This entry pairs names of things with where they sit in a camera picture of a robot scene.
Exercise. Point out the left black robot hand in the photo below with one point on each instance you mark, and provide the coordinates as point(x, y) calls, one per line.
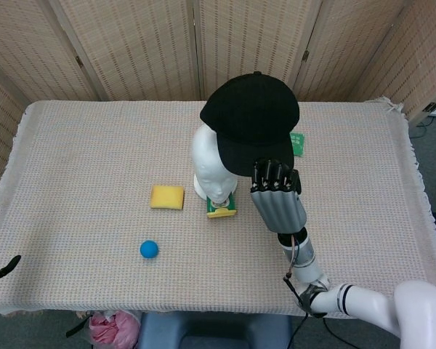
point(3, 267)

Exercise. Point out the right grey and black robot hand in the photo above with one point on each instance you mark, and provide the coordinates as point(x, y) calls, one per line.
point(279, 207)

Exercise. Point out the black baseball cap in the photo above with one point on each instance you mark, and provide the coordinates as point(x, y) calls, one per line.
point(250, 116)

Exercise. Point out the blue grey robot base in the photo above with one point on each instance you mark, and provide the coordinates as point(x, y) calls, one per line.
point(218, 332)

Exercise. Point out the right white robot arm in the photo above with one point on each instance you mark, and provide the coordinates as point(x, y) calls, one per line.
point(367, 301)

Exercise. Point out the white foam mannequin head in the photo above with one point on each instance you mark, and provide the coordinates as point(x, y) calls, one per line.
point(209, 163)

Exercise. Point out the green box with yellow lid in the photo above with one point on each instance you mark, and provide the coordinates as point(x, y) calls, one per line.
point(223, 212)

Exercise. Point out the green packet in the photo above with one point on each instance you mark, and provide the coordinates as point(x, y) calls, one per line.
point(298, 143)

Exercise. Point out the yellow sponge with green underside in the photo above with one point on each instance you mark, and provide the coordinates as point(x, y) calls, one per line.
point(167, 197)

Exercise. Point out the pink plastic bag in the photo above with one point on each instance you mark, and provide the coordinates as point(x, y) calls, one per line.
point(112, 329)

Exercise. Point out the blue ball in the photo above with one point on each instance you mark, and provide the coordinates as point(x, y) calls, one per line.
point(149, 249)

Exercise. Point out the beige woven tablecloth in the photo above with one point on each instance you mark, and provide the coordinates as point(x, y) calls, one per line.
point(94, 163)

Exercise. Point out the brass screen hinge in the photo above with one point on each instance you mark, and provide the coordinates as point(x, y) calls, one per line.
point(79, 60)
point(306, 55)

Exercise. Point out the beige woven folding screen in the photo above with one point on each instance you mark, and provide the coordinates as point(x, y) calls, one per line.
point(138, 43)

